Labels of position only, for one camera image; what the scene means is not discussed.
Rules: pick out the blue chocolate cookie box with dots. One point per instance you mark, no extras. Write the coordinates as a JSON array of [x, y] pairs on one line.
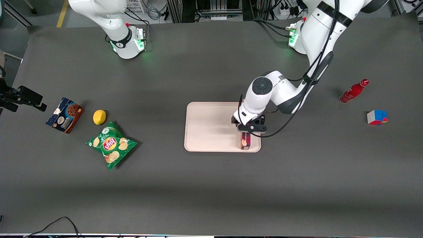
[[64, 115]]

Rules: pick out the yellow lemon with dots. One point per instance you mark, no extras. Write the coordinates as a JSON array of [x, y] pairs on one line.
[[99, 117]]

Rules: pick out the green chips bag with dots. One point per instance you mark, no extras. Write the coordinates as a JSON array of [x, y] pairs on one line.
[[110, 145]]

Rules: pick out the pink plastic tray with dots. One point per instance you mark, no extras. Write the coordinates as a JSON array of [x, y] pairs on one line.
[[211, 129]]

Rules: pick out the red bottle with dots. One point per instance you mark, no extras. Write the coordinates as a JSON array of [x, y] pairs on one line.
[[353, 91]]

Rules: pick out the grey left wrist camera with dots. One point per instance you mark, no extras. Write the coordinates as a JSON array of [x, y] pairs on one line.
[[252, 128]]

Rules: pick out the black equipment rack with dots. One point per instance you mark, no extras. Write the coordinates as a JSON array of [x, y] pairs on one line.
[[205, 8]]

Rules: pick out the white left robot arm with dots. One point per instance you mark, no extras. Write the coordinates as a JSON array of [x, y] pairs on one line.
[[317, 33]]

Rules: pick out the white power strip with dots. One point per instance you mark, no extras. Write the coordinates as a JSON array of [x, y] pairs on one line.
[[287, 10]]

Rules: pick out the red cookie box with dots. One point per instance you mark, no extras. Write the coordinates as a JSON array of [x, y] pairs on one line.
[[245, 142]]

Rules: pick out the white perforated box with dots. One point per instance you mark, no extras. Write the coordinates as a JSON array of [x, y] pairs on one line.
[[135, 6]]

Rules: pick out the colourful puzzle cube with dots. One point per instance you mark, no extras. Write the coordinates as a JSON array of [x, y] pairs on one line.
[[376, 117]]

